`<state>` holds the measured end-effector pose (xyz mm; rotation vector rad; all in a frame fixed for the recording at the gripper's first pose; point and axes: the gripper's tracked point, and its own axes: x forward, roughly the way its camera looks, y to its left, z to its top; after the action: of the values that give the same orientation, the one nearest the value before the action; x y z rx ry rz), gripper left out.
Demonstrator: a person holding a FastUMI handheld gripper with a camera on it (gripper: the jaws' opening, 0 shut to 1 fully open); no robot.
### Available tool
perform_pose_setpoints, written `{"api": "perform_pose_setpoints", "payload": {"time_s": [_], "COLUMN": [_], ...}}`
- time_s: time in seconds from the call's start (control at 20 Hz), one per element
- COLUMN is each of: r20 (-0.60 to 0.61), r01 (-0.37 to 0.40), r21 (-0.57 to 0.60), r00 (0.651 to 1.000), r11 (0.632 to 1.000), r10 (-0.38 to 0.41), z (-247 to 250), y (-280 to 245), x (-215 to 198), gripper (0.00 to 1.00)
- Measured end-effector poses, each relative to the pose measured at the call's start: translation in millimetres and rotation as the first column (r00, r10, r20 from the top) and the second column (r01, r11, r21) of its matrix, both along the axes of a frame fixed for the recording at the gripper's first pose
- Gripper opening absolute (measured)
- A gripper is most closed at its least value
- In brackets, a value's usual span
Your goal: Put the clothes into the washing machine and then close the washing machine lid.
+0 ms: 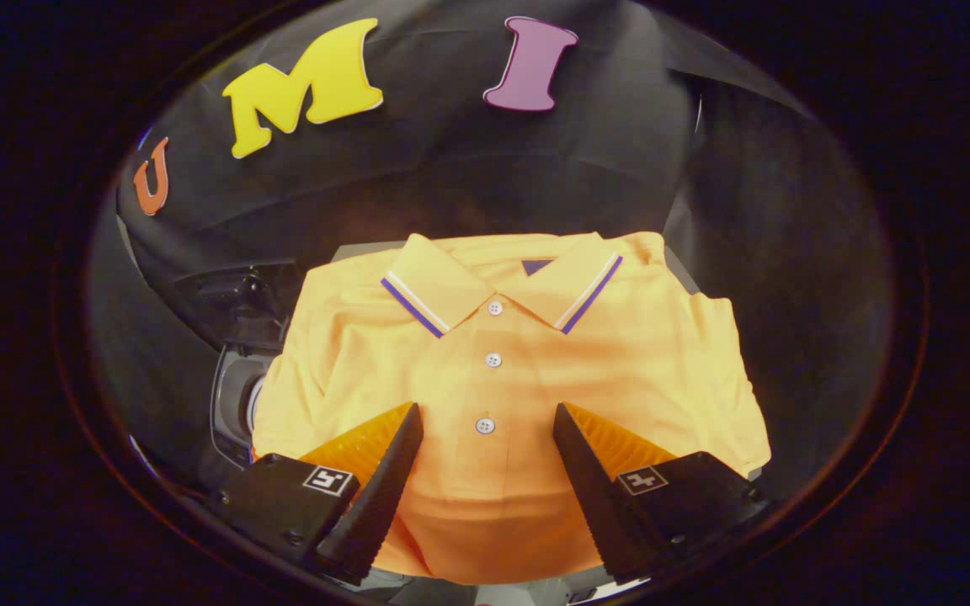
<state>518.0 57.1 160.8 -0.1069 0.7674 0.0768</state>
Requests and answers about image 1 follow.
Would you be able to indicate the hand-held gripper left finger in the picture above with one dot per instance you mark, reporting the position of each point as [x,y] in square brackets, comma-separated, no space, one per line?
[375,505]

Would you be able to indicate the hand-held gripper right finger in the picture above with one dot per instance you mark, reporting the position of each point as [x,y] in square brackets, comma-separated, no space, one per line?
[599,505]

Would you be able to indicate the orange polo shirt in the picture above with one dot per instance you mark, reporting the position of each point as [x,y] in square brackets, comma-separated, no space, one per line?
[485,488]

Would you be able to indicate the dark washing machine lid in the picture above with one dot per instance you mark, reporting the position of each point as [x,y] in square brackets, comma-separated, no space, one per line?
[232,303]

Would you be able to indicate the beige metal cabinet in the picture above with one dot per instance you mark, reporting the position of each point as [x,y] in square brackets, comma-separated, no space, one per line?
[363,251]

